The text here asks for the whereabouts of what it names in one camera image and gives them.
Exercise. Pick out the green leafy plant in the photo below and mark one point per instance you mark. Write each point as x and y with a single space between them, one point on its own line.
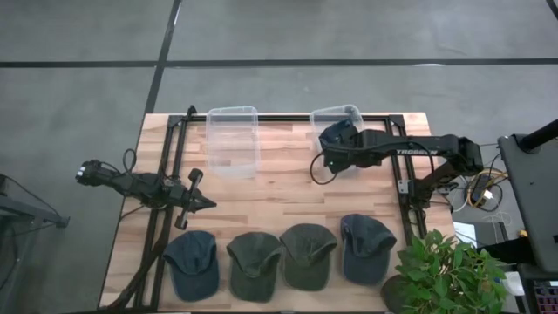
449 275

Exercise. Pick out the blue denim baseball cap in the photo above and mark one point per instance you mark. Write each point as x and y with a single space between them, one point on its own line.
192 266
366 250

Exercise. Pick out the white paper sheet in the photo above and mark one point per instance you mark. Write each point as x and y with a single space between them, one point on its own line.
464 232

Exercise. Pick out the grey flat stand panel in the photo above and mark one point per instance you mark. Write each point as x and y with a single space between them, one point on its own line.
534 196

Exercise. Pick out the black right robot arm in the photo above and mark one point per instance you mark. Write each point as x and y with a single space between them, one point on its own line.
418 146

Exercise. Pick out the clear plastic bin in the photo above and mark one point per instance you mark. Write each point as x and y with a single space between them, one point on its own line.
233 141
331 114

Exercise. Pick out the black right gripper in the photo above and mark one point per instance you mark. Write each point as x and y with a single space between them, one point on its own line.
338 146

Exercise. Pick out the black aluminium frame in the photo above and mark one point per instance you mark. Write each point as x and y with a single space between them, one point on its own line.
287 118

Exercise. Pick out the silver frame bracket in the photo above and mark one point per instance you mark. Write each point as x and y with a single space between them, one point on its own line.
403 186

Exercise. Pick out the black power adapter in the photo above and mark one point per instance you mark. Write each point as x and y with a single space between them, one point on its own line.
481 186

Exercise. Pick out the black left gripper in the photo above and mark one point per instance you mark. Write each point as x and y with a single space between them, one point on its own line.
189 198

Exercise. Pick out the green baseball cap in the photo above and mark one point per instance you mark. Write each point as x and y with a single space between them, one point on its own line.
307 257
253 266

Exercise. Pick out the keyboard with colourful keys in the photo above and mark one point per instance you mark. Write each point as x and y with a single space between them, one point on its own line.
547 298

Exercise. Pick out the dark plant pot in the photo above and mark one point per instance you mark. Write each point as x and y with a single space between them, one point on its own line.
391 294

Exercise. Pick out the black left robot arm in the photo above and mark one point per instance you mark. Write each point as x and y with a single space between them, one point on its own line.
139 185

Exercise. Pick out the black stand leg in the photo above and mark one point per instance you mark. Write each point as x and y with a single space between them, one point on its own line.
35 213

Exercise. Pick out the black round pole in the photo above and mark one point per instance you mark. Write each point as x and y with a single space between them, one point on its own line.
540 136

